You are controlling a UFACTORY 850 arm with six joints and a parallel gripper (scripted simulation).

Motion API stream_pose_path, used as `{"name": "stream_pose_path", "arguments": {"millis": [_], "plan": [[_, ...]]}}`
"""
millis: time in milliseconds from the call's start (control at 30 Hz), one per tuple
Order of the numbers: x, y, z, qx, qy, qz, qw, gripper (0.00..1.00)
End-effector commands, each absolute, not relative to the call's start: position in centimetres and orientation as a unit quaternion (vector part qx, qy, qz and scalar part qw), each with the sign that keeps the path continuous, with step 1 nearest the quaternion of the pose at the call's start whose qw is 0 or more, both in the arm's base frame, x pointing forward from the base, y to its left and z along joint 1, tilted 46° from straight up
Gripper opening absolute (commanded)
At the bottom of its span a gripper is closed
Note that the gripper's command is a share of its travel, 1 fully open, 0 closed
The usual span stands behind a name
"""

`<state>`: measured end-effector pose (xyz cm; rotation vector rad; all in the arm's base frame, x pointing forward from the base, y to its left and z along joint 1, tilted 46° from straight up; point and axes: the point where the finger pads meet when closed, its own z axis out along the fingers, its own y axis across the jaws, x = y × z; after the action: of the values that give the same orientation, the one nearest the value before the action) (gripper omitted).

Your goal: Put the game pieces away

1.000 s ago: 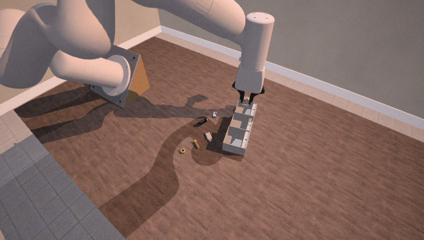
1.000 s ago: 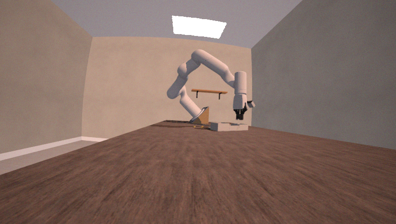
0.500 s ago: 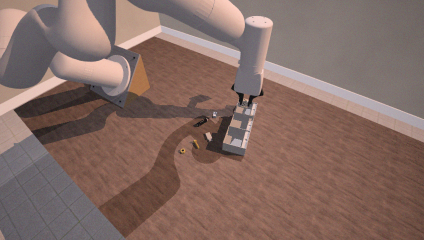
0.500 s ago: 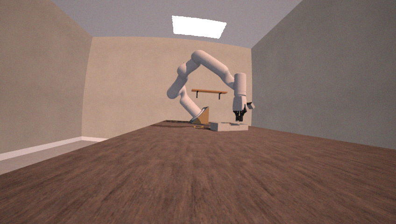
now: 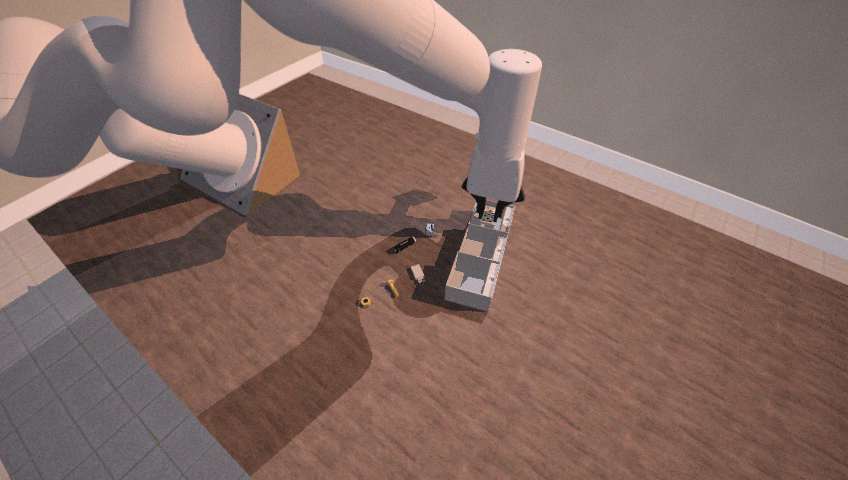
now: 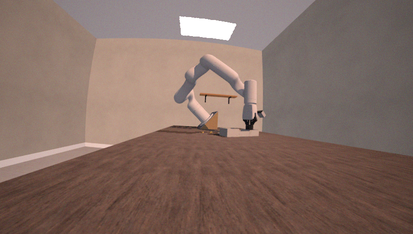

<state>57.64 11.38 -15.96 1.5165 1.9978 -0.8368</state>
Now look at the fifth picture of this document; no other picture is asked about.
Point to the yellow bolt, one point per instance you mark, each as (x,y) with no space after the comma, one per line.
(390,284)

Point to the white domino with black pips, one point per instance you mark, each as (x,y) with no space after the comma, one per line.
(488,216)

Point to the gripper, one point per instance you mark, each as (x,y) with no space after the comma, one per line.
(495,178)

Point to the black battery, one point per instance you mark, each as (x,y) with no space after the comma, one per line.
(404,244)

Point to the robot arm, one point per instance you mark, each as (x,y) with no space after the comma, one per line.
(179,73)

